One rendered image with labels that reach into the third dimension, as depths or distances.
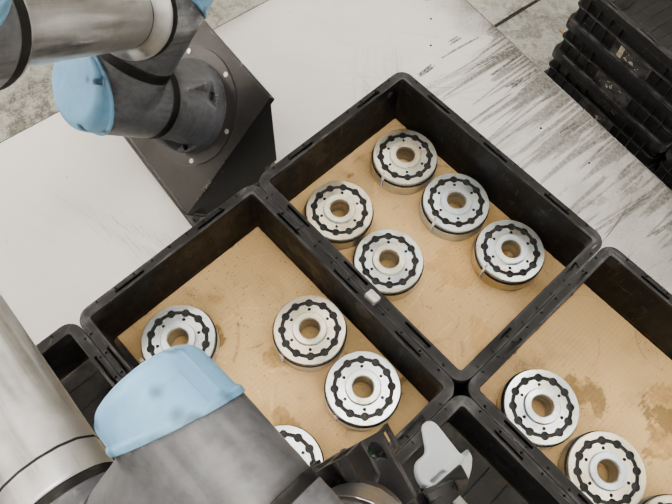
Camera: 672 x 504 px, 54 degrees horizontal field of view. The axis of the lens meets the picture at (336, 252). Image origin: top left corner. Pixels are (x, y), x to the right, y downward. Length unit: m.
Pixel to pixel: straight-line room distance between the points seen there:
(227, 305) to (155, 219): 0.29
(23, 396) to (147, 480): 0.15
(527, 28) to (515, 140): 1.22
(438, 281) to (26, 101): 1.67
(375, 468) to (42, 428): 0.24
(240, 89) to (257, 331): 0.37
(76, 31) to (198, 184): 0.45
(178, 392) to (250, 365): 0.58
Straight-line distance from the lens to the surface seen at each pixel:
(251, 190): 0.93
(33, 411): 0.48
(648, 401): 1.03
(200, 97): 1.05
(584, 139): 1.35
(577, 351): 1.01
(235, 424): 0.36
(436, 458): 0.60
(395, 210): 1.03
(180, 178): 1.13
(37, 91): 2.37
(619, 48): 1.78
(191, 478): 0.35
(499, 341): 0.87
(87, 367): 0.99
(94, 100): 0.93
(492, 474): 0.94
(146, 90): 0.95
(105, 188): 1.25
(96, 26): 0.74
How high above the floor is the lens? 1.73
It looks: 66 degrees down
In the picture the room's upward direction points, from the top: 4 degrees clockwise
